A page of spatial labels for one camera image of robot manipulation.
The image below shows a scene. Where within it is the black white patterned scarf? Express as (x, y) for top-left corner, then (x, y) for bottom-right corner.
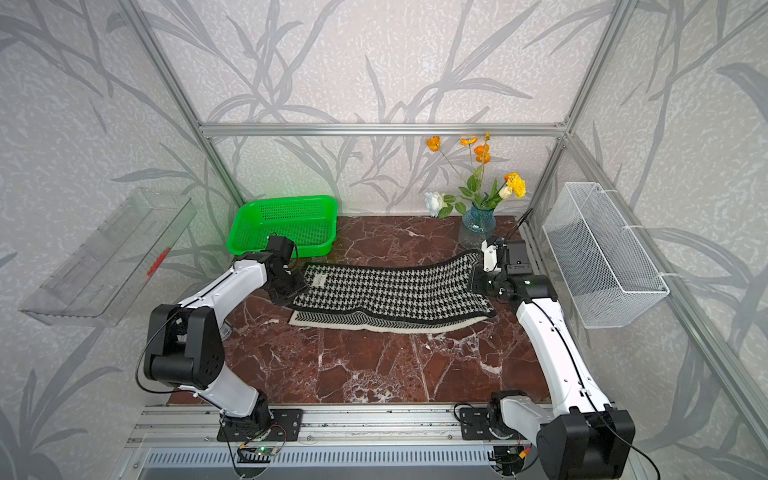
(289, 250), (496, 334)

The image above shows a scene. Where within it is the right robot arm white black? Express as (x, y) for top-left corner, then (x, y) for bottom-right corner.
(470, 240), (636, 479)

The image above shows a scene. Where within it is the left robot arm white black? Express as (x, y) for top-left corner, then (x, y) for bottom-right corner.
(135, 235), (307, 436)

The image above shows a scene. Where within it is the green plastic basket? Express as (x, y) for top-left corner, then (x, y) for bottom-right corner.
(227, 195), (338, 258)

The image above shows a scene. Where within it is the blue glass vase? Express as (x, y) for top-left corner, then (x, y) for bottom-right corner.
(458, 205), (496, 249)

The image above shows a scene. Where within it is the artificial flowers bouquet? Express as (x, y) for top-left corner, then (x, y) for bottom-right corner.
(425, 132), (527, 218)

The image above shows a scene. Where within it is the red item in tray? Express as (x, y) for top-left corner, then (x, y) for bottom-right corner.
(146, 248), (171, 277)

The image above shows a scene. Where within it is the left circuit board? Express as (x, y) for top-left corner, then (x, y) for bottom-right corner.
(236, 445), (281, 464)

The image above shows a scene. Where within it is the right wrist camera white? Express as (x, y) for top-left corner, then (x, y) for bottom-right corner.
(481, 240), (498, 272)

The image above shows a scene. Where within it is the white wire mesh basket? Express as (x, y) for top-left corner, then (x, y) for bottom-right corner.
(543, 182), (669, 329)

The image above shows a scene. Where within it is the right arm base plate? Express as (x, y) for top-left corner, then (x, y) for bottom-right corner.
(452, 403), (526, 441)

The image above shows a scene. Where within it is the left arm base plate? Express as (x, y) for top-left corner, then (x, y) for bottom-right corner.
(216, 408), (303, 443)

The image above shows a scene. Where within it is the aluminium front rail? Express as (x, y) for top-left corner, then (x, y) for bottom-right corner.
(124, 403), (631, 448)

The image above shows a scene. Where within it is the clear plastic wall tray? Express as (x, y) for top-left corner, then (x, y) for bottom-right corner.
(20, 188), (197, 327)

